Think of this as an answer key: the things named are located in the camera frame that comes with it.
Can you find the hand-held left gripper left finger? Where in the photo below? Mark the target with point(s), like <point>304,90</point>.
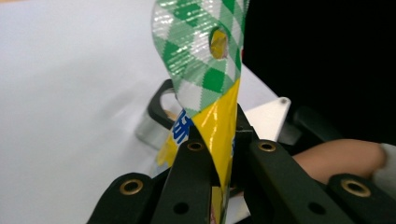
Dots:
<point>186,186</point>

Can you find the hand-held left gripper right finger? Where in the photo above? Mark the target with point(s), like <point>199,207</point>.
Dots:
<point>280,186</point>

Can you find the yellow green checked refill pouch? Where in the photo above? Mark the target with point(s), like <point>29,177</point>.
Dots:
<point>199,46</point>

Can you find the white paper sheet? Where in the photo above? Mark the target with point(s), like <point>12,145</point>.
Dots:
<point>62,93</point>

